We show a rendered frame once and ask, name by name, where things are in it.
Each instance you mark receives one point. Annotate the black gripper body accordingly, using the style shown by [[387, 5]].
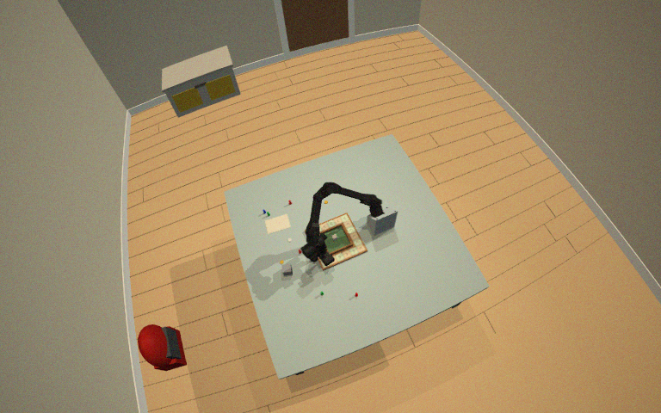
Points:
[[327, 259]]

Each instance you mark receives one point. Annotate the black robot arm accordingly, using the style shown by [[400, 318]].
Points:
[[316, 242]]

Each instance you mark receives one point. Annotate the beige flat square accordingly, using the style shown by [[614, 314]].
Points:
[[277, 224]]

